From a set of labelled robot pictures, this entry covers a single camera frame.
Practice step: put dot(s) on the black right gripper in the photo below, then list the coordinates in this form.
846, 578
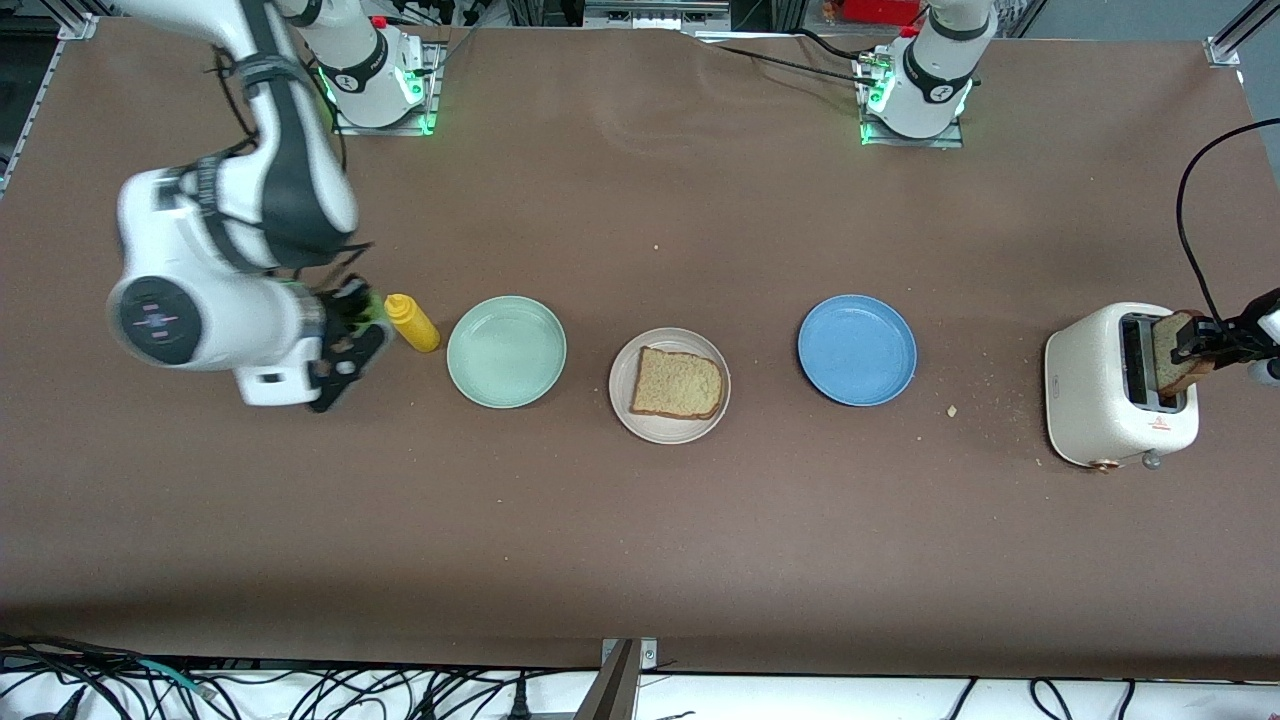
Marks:
347, 309

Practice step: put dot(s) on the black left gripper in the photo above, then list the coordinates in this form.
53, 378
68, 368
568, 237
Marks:
1232, 335

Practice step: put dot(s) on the brown bread slice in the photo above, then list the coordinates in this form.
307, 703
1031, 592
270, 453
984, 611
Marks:
1168, 365
678, 385

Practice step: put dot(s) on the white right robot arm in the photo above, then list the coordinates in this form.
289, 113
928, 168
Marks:
200, 320

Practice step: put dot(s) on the mint green plate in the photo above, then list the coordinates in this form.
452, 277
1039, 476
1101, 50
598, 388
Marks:
505, 352

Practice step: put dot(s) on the beige plate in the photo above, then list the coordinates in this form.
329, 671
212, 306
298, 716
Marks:
620, 385

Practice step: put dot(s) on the blue plate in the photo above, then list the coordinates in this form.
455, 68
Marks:
857, 350

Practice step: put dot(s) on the yellow squeeze bottle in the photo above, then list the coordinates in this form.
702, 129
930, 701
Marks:
415, 325

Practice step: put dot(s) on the white two-slot toaster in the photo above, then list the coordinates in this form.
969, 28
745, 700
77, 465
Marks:
1085, 400

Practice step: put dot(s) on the grey metal fixture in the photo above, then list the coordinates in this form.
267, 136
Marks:
650, 15

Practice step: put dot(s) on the black power plug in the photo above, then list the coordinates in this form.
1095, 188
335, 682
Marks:
518, 700

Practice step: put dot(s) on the red box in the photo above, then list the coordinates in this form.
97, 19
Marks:
880, 10

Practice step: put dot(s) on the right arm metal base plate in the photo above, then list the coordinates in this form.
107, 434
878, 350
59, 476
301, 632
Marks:
433, 110

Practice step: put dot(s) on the aluminium frame rail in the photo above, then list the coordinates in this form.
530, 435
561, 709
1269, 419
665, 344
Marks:
1225, 48
82, 25

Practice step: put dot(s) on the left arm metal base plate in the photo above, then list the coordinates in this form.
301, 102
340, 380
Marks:
950, 141

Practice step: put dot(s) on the aluminium table bracket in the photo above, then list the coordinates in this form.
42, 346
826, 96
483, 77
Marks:
620, 690

